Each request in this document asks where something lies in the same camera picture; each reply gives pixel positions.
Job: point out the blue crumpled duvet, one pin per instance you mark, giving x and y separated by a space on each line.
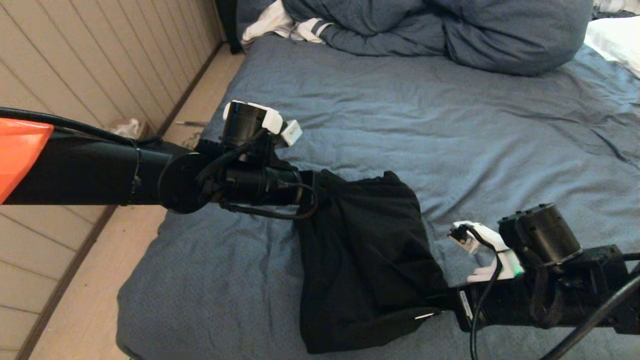
475 35

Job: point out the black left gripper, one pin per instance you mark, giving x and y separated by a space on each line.
280 185

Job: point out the white striped garment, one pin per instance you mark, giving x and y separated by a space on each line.
270 25

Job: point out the black moon print t-shirt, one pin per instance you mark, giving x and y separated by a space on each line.
360 260

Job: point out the white left wrist camera on bracket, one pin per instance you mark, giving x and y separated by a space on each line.
291 132

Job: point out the dark bedside furniture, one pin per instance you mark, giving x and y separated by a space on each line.
230 25

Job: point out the thin stick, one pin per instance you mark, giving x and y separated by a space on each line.
192 123

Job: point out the crumpled plastic bin bag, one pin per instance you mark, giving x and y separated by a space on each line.
127 126

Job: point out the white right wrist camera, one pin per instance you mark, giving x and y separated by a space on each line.
487 250

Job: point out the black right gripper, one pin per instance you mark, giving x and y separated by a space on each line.
490 305

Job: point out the patterned crumpled cloth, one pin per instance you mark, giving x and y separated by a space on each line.
192 139

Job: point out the brown trash bin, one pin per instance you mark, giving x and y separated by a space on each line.
142 129

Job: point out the white pillow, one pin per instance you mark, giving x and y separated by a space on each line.
617 40

